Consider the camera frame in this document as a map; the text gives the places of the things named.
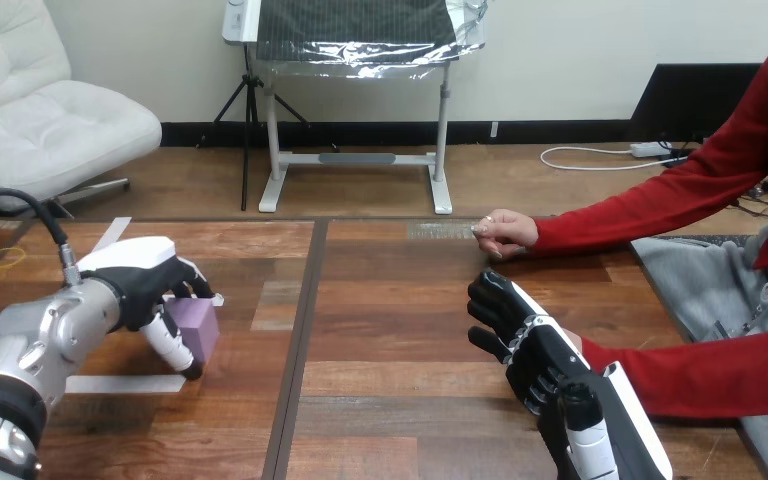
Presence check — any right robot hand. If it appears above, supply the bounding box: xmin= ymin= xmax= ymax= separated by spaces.
xmin=466 ymin=268 xmax=674 ymax=480

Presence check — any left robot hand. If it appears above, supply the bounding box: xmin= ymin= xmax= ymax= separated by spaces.
xmin=76 ymin=236 xmax=226 ymax=383

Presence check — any purple block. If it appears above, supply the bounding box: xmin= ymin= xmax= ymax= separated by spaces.
xmin=162 ymin=297 xmax=222 ymax=365

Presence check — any person's forearm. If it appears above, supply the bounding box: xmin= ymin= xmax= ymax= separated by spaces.
xmin=580 ymin=320 xmax=768 ymax=421
xmin=530 ymin=135 xmax=768 ymax=259

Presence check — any person's body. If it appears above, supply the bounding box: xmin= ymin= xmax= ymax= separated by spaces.
xmin=629 ymin=0 xmax=768 ymax=480

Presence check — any white power strip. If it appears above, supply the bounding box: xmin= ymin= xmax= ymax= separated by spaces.
xmin=629 ymin=140 xmax=674 ymax=160

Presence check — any white desk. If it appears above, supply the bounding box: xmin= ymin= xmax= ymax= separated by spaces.
xmin=221 ymin=0 xmax=489 ymax=216

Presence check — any black tripod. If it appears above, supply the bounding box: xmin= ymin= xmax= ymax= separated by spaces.
xmin=197 ymin=44 xmax=340 ymax=213

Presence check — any white cushioned chair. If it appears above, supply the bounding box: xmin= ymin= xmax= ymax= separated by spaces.
xmin=0 ymin=0 xmax=164 ymax=218

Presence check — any dark screen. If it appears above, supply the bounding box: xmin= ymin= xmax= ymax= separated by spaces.
xmin=627 ymin=62 xmax=764 ymax=144

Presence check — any foil sheet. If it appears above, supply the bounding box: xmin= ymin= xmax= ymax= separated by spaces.
xmin=254 ymin=0 xmax=491 ymax=81

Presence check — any white cable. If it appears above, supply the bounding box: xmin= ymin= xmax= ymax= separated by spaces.
xmin=540 ymin=145 xmax=682 ymax=173

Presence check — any black cable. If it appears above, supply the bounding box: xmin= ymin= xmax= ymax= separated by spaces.
xmin=0 ymin=188 xmax=85 ymax=287

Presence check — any tangle of cables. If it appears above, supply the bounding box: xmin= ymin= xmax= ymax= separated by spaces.
xmin=660 ymin=137 xmax=768 ymax=221

